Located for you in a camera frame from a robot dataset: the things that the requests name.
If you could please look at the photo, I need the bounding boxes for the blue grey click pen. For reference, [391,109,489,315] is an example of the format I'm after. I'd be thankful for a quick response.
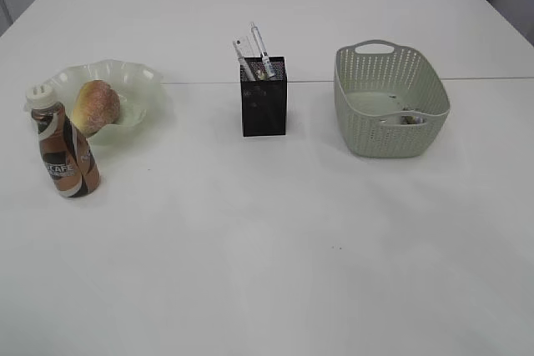
[250,22,276,79]

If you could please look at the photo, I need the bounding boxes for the clear plastic ruler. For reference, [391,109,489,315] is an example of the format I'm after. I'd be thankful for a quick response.
[233,36,256,58]

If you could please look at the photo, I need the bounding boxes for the paper ball pink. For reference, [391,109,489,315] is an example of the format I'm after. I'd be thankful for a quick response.
[400,115,426,125]

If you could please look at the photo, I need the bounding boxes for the grey white click pen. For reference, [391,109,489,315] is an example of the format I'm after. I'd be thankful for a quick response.
[236,53,256,82]

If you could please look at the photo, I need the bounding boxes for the pale green plastic basket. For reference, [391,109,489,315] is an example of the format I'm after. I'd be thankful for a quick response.
[334,39,451,158]

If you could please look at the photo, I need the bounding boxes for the golden bread roll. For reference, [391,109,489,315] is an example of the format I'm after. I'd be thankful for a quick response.
[71,80,120,138]

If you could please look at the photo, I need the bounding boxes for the black mesh pen holder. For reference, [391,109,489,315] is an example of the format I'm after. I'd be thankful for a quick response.
[239,57,287,137]

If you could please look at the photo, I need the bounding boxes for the pale green wavy glass plate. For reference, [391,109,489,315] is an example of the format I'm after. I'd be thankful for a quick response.
[35,59,166,146]

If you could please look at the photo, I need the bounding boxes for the brown coffee bottle white cap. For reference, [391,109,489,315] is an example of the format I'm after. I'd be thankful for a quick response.
[25,86,100,198]

